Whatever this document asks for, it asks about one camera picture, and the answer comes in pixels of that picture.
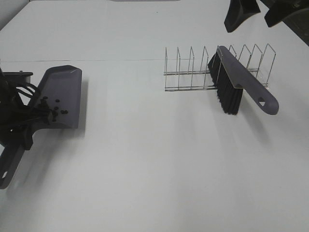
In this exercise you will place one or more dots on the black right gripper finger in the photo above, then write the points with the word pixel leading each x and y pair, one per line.
pixel 238 12
pixel 282 9

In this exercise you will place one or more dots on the metal wire rack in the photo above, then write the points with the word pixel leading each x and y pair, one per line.
pixel 192 73

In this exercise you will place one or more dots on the pile of coffee beans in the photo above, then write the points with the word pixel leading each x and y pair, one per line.
pixel 54 110

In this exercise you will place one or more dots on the purple plastic dustpan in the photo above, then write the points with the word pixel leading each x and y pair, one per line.
pixel 18 106

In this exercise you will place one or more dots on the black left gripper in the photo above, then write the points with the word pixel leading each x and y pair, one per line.
pixel 25 130

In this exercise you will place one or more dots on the purple hand brush black bristles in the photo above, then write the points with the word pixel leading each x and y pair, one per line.
pixel 231 79

